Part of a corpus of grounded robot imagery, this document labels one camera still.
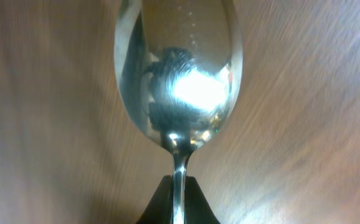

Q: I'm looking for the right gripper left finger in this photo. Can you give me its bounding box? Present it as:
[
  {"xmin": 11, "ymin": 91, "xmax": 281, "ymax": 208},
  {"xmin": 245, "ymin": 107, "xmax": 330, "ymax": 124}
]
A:
[{"xmin": 136, "ymin": 175, "xmax": 173, "ymax": 224}]

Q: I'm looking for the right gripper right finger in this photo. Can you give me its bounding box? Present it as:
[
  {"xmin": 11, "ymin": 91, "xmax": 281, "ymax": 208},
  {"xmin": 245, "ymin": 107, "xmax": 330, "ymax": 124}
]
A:
[{"xmin": 184, "ymin": 176, "xmax": 220, "ymax": 224}]

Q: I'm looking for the metal tablespoon silver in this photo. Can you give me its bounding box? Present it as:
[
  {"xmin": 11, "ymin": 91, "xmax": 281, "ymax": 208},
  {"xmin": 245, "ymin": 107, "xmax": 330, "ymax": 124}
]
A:
[{"xmin": 114, "ymin": 0, "xmax": 243, "ymax": 223}]

